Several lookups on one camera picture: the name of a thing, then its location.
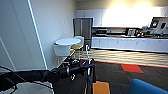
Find yellow bar stool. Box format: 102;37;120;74
70;44;83;52

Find round pale table top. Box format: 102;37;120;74
7;81;55;94

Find white lower kitchen cabinets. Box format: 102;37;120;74
91;35;168;54

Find small steel kitchen appliance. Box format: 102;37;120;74
126;28;138;37

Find black coffee machine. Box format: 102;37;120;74
149;17;168;36

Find white bar stool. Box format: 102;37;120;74
73;35;85;46

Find round white high table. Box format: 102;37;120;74
54;37;82;46

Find white drying rack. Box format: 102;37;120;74
57;54;77;70

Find white upper kitchen cabinets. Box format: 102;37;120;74
75;7;168;28

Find stainless steel fridge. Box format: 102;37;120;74
73;17;94;48

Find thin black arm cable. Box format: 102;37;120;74
0;65;21;94

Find white wardrobe door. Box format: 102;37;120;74
0;0;48;73

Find white kitchen cabinets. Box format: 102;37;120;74
75;7;168;28
91;35;168;54

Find blue sofa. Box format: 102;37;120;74
128;78;168;94

